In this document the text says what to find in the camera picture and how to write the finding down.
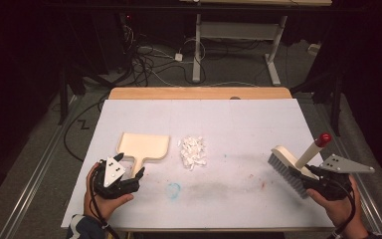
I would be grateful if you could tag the silver floor rail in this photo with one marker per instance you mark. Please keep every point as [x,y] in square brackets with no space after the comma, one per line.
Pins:
[36,179]
[361,186]

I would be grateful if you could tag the person's left hand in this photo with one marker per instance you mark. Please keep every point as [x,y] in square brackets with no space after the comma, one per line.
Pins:
[107,205]

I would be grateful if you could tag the cream plastic dustpan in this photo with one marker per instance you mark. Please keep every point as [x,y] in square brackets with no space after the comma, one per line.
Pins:
[144,147]

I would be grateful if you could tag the white power adapter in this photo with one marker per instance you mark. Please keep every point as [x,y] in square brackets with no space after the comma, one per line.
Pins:
[178,57]

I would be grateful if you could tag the person's right hand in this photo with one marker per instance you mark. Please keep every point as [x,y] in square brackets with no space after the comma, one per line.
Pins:
[338,209]

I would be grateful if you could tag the pile of white paper scraps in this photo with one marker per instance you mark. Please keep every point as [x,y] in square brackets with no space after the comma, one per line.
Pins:
[193,152]

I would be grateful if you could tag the black metal stand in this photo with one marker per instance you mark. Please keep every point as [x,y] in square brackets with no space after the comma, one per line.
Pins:
[336,99]
[63,99]

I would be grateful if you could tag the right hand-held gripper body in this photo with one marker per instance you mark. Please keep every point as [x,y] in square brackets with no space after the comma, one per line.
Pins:
[338,179]

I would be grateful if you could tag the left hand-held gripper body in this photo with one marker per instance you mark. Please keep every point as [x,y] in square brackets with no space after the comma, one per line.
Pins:
[112,172]

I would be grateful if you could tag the cream brush with red knob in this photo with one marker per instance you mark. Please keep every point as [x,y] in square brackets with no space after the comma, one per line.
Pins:
[293,162]

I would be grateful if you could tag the white metal desk frame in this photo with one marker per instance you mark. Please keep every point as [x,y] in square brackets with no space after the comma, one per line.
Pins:
[238,30]

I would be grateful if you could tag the white table cover sheet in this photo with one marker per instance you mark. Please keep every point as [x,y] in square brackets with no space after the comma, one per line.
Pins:
[212,126]

